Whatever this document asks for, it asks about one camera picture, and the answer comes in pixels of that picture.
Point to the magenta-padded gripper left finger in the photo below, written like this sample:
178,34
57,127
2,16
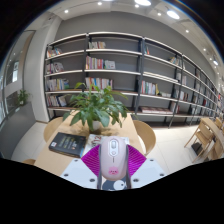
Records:
80,171

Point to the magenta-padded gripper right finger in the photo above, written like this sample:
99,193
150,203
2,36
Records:
146,171

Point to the pink computer mouse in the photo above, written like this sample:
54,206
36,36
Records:
113,160

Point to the black book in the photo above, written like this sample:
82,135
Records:
66,144

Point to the green potted plant, white pot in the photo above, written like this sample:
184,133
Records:
95,106

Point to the slatted light wooden chair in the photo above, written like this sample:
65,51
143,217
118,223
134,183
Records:
201,133

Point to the small distant potted plant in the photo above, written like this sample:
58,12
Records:
22,96

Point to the grey shelf unit with books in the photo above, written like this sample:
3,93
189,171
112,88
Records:
113,51

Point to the round ceiling lights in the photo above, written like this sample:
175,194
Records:
172,14

